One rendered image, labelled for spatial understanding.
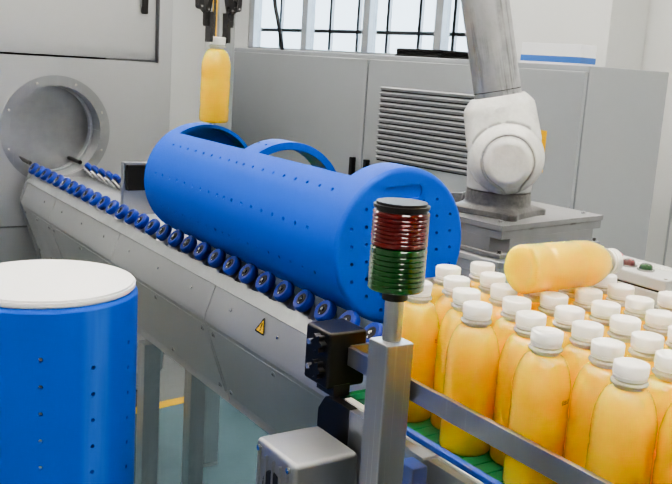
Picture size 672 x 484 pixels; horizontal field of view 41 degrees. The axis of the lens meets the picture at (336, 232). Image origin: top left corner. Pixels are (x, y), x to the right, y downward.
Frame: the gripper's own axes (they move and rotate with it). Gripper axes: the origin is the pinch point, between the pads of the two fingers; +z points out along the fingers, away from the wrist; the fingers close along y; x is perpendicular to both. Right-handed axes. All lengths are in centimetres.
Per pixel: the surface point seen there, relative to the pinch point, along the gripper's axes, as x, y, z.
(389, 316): 121, 36, 35
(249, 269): 39, 10, 50
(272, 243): 54, 13, 41
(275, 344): 55, 12, 61
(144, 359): -21, 9, 88
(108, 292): 69, 50, 44
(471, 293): 109, 12, 38
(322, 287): 69, 11, 46
